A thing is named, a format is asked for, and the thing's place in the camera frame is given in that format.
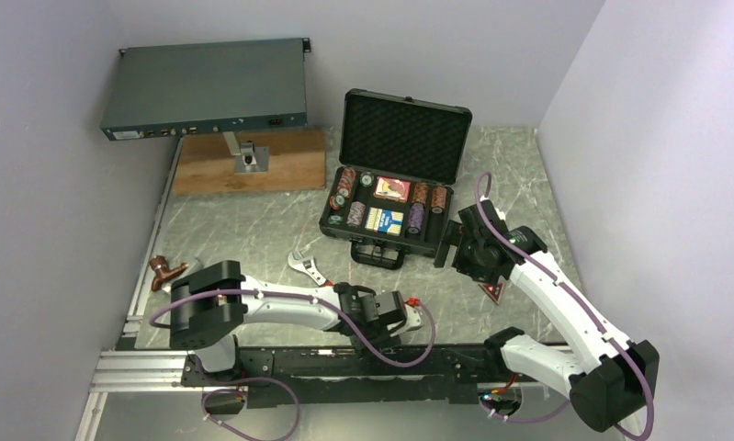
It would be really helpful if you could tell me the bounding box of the blue texas holdem card box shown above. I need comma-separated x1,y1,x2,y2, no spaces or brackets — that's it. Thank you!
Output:
365,207,404,236

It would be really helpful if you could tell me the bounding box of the red playing card deck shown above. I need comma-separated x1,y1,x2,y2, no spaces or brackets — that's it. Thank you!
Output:
374,176,412,203

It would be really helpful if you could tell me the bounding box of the black poker set case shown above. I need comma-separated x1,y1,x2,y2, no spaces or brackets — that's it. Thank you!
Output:
319,89,472,270

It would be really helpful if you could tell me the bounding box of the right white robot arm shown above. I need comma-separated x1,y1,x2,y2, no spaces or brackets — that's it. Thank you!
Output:
435,198,660,440

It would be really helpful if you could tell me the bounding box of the brown chip stack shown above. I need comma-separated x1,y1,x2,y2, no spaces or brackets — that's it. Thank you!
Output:
430,187,447,214

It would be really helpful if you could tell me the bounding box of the purple chip stack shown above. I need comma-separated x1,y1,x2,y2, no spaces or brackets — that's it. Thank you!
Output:
407,202,425,235

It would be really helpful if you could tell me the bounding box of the triangular all in button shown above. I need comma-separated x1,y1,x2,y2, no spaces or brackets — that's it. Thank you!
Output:
480,282,504,305

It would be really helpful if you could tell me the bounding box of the orange black chip stack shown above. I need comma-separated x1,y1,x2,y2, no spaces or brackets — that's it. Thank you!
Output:
412,182,430,206

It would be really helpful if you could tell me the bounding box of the green chip in case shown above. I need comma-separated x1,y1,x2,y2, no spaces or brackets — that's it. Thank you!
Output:
359,172,375,187

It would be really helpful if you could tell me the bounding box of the wooden board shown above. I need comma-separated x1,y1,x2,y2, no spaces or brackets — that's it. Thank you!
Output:
172,128,326,196

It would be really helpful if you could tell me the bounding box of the copper pipe fitting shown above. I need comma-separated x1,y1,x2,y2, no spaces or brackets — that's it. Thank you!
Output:
148,255,189,291

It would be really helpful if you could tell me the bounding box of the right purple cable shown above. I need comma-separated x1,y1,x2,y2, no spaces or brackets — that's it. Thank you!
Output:
474,171,656,441

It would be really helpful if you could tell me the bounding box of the red handled adjustable wrench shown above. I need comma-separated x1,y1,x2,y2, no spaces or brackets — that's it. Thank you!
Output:
288,251,333,287

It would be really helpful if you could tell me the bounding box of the grey metal stand bracket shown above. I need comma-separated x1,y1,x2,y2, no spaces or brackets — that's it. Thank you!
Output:
222,131,269,175

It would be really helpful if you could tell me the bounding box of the grey rack-mount network unit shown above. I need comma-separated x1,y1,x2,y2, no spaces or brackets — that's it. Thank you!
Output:
99,38,311,141

